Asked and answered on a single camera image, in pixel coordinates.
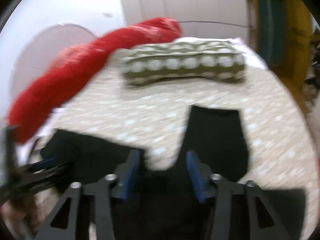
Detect black pants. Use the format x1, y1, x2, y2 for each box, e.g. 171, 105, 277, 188
41, 106, 305, 239

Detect person left hand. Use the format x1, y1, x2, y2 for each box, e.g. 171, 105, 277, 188
1, 195, 40, 239

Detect white bed sheet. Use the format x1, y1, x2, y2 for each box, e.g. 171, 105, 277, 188
15, 36, 268, 165

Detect beige quilted bedspread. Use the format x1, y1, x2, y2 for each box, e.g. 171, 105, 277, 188
40, 50, 319, 239

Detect olive hedgehog print pillow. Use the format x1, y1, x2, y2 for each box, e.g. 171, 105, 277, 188
121, 39, 246, 85

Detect red long bolster quilt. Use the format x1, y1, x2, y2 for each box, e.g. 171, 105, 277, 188
7, 17, 182, 144

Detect pink round headboard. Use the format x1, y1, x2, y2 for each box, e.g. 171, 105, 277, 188
10, 24, 96, 100

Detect yellow wooden door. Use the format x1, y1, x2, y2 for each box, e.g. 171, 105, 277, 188
254, 0, 312, 113

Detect white wardrobe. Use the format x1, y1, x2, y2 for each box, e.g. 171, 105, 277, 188
121, 0, 249, 42

